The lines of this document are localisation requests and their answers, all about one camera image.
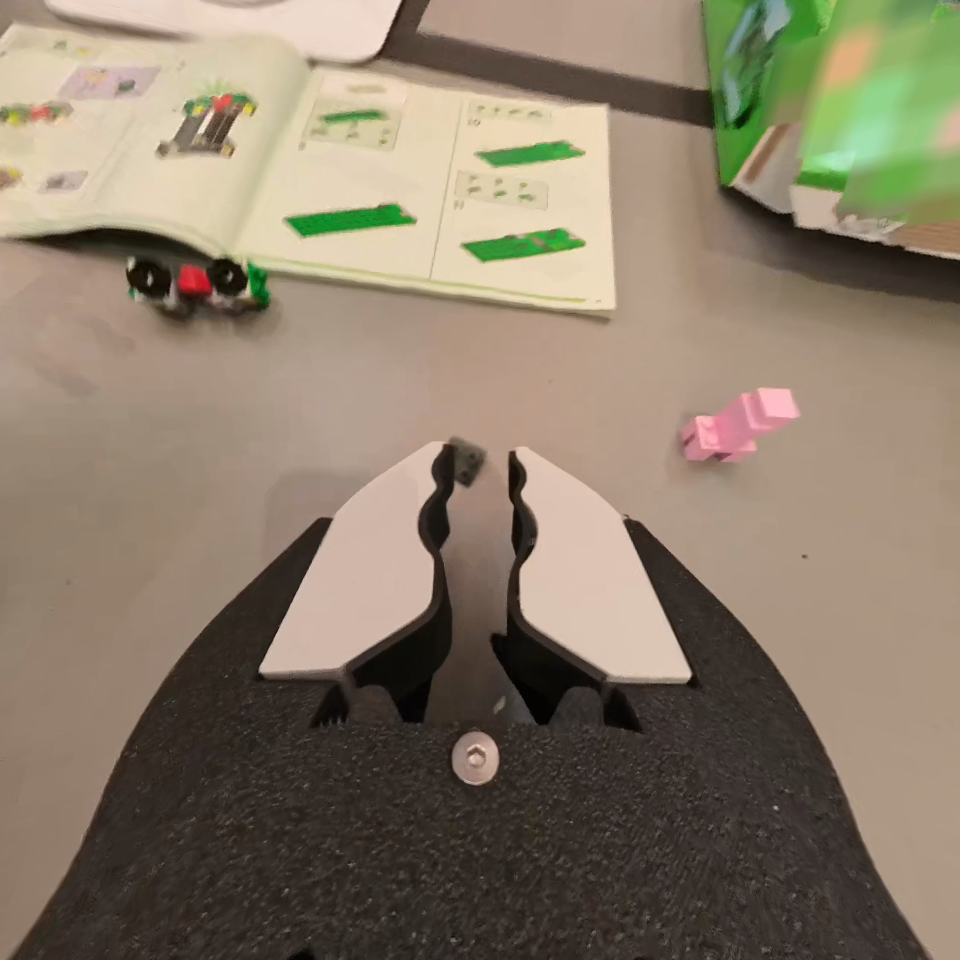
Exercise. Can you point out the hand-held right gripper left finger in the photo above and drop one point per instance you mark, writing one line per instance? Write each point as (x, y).
(352, 592)

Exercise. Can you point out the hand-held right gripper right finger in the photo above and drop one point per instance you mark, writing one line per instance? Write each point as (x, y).
(592, 600)

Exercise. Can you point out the dark grey square brick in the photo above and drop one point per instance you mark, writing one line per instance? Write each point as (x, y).
(469, 461)

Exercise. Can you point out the grey desk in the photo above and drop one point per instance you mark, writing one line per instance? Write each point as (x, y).
(375, 375)

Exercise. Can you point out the pink brick pig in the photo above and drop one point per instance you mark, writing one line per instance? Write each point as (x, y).
(739, 427)

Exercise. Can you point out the small red green brick assembly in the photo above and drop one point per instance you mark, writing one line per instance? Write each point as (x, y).
(195, 285)

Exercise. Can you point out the green instruction booklet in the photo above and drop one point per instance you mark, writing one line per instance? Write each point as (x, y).
(375, 180)

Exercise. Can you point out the green cardboard box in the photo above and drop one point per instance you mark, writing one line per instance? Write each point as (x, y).
(750, 97)

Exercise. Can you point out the white tablet stand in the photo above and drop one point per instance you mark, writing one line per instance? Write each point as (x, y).
(300, 26)

